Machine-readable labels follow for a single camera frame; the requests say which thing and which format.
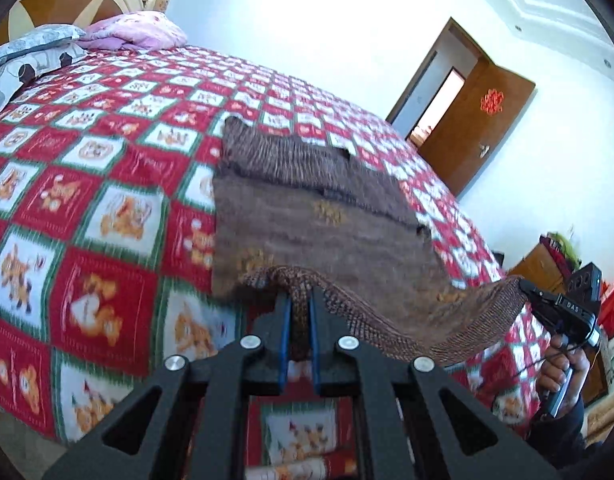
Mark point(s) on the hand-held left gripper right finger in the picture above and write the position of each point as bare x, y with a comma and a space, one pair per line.
313, 340

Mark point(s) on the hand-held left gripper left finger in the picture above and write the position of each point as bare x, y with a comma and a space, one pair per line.
285, 340

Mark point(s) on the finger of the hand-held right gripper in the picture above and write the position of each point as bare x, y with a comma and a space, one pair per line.
531, 292

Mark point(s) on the brown knit sweater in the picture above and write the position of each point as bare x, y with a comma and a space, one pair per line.
312, 225

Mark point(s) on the person's right forearm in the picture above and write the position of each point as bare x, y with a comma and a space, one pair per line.
557, 435

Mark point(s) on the person's right hand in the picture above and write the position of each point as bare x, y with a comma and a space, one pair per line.
549, 375

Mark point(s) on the wooden cabinet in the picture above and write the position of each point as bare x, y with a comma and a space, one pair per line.
537, 267

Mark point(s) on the brown wooden door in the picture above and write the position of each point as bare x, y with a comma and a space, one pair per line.
477, 130

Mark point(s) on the red paper door decoration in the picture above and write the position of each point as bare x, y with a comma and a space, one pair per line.
492, 102

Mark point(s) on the red checkered printed blanket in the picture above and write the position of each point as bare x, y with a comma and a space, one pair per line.
87, 210

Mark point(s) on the pink quilt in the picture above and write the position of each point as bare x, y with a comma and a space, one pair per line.
137, 30

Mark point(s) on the grey patterned pillow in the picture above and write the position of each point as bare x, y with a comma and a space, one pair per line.
17, 77

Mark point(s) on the blue floral pillow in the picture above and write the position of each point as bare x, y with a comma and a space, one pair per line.
32, 45

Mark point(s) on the cream and wood headboard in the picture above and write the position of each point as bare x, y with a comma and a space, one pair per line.
62, 0

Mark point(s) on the dark door frame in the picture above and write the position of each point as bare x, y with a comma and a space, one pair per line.
422, 75

